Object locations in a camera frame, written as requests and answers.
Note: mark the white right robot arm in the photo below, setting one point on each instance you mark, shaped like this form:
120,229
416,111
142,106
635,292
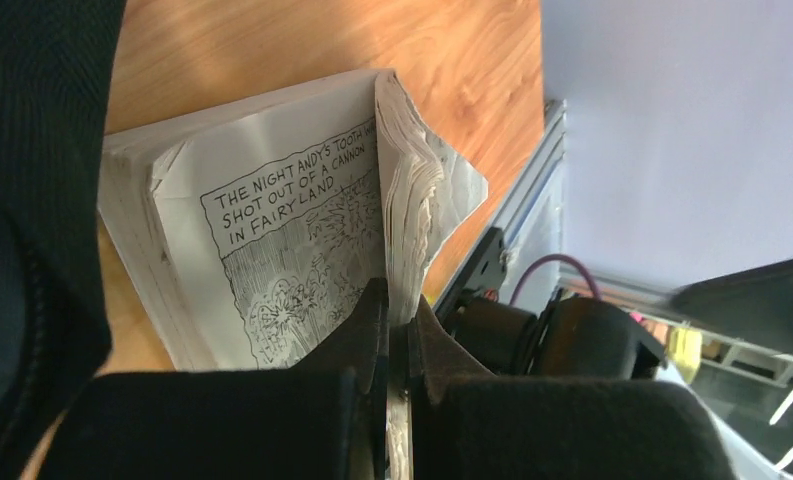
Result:
573,337

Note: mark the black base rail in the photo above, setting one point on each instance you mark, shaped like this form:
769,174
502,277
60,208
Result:
481,275

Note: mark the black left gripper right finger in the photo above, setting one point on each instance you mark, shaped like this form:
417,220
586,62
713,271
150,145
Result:
470,423

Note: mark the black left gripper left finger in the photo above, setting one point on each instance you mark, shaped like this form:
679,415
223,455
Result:
323,418

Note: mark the purple treehouse book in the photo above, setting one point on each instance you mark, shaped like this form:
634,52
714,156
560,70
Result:
250,229

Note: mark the black backpack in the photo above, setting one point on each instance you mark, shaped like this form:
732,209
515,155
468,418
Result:
56,60

